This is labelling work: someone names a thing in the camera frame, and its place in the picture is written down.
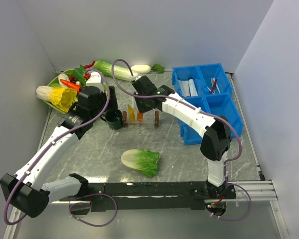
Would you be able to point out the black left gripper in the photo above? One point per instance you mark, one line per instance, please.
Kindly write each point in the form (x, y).
(112, 104)

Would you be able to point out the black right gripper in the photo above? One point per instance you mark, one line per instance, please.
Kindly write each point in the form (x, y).
(141, 108)

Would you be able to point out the dark green mug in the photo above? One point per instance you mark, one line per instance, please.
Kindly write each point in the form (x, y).
(114, 119)

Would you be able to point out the clear acrylic holder brown ends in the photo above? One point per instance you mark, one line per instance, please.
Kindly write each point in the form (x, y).
(149, 118)

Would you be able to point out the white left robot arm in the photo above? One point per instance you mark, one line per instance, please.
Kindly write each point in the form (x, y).
(26, 190)

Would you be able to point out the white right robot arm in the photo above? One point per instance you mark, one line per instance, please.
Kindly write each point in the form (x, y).
(215, 133)

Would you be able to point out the white toothpaste tube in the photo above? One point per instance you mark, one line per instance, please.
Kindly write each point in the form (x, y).
(184, 85)
(192, 87)

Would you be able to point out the light green tray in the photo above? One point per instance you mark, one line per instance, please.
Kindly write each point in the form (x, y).
(54, 83)

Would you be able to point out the white toothbrush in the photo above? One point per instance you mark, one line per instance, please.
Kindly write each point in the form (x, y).
(217, 89)

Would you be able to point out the white radish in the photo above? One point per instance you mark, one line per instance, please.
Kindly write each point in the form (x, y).
(141, 69)

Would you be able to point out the green radish leaf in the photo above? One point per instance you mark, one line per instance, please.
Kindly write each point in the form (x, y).
(158, 68)

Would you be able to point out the long green napa cabbage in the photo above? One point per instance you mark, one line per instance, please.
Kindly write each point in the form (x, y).
(121, 73)

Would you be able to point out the red chili pepper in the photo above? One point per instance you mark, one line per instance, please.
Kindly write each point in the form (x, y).
(89, 65)

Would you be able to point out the green bok choy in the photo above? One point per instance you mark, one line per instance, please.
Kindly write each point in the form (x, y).
(80, 75)

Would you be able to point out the orange carrot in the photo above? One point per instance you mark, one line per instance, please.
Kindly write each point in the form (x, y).
(70, 84)

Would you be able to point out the yellow napa cabbage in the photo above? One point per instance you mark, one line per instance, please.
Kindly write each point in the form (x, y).
(60, 97)

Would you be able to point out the blue four-compartment bin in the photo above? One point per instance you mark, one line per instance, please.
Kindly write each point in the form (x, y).
(220, 104)

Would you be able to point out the green napa cabbage front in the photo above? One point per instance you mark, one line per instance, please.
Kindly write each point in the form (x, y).
(143, 161)

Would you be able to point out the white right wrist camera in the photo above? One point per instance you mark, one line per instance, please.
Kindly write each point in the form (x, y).
(135, 76)

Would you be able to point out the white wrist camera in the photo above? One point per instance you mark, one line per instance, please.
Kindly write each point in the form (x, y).
(95, 80)
(135, 76)

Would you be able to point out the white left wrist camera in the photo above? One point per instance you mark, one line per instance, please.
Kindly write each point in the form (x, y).
(95, 80)

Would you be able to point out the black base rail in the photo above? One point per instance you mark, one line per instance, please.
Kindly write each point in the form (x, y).
(157, 195)

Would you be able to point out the aluminium frame rail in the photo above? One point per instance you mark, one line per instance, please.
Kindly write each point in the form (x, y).
(254, 214)

